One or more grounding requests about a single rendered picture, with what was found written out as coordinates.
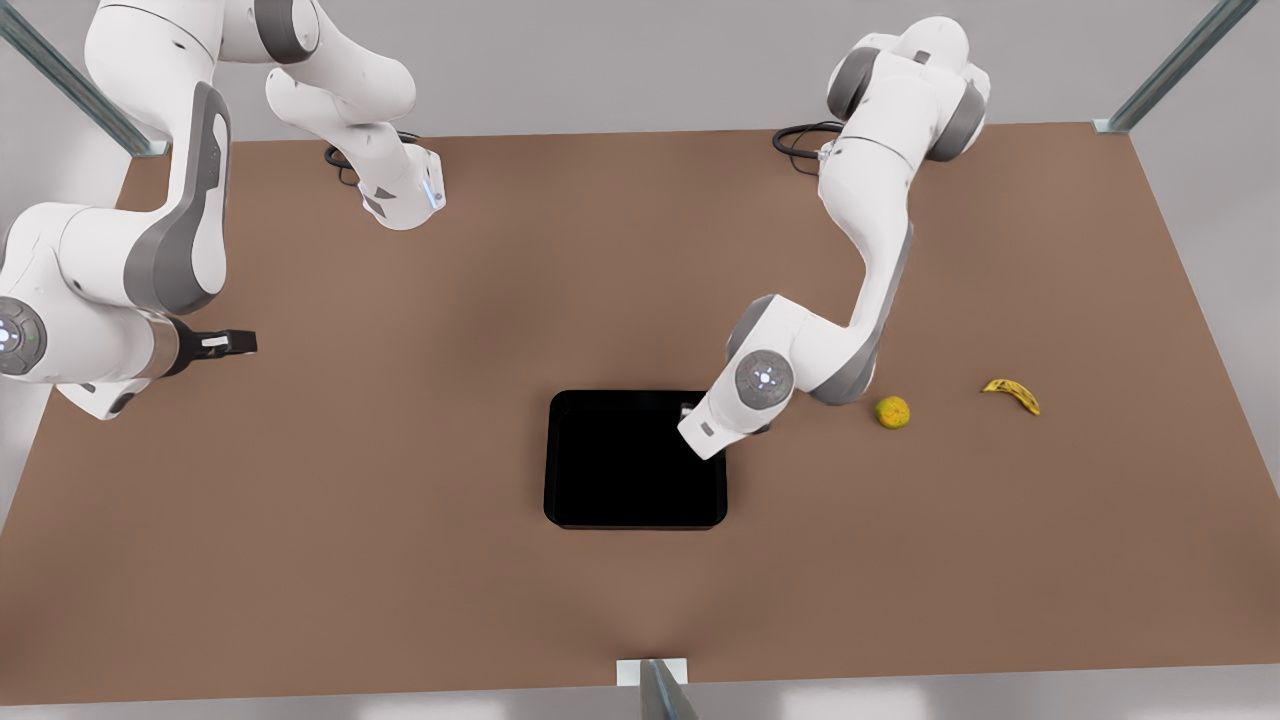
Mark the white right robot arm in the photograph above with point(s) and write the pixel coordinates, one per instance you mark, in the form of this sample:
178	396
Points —
180	230

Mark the silver frame post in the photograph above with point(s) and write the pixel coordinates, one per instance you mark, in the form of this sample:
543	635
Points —
662	692
1180	60
75	80

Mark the yellow banana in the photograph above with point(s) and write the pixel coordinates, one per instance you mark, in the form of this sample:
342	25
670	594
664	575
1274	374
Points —
1015	391

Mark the yellow-orange apple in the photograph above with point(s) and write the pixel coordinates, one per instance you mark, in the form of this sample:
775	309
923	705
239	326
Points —
892	412

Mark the black storage box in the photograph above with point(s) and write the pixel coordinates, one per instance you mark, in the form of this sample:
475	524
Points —
620	470

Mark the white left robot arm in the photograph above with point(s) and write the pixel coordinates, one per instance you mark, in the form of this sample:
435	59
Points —
868	200

